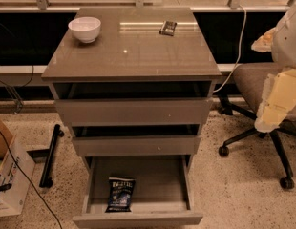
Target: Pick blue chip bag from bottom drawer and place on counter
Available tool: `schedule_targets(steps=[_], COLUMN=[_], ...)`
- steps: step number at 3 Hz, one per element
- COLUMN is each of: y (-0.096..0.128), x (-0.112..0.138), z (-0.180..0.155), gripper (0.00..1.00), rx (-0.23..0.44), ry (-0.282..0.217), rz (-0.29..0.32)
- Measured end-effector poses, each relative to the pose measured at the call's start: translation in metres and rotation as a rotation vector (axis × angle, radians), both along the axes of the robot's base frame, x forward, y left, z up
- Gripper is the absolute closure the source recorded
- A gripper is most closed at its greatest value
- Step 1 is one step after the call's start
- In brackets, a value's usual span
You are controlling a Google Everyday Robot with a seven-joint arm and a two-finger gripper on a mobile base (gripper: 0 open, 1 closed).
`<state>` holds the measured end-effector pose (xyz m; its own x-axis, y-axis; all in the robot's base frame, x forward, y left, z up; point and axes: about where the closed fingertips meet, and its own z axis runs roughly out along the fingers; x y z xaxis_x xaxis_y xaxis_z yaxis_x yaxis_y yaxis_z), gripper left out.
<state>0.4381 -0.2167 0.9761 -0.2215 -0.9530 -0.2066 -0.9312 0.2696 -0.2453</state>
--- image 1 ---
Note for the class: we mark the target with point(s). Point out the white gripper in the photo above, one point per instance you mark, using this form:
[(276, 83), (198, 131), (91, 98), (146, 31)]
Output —
[(288, 43)]

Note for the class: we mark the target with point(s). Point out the blue chip bag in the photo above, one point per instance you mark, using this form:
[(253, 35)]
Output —
[(121, 190)]

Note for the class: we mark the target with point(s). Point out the grey bottom drawer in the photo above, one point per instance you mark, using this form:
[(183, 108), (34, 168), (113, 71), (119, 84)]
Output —
[(161, 197)]

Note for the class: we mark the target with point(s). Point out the grey drawer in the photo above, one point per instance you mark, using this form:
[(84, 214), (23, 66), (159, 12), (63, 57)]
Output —
[(132, 112), (161, 197), (151, 140)]

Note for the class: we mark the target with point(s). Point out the grey middle drawer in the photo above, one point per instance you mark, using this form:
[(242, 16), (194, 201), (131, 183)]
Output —
[(151, 140)]

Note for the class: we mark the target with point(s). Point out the grey top drawer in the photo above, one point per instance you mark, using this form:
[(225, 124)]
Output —
[(132, 112)]

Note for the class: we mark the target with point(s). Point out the grey office chair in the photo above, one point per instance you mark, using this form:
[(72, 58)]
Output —
[(249, 79)]

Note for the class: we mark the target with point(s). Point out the small dark snack packet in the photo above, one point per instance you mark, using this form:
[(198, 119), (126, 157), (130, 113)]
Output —
[(168, 28)]

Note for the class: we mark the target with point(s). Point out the white bowl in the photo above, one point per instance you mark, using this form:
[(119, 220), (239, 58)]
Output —
[(85, 29)]

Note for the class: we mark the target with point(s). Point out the black metal bar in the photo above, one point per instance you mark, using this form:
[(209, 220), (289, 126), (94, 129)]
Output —
[(46, 181)]

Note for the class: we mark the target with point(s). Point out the cardboard box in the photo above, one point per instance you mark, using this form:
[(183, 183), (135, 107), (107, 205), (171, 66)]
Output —
[(15, 163)]

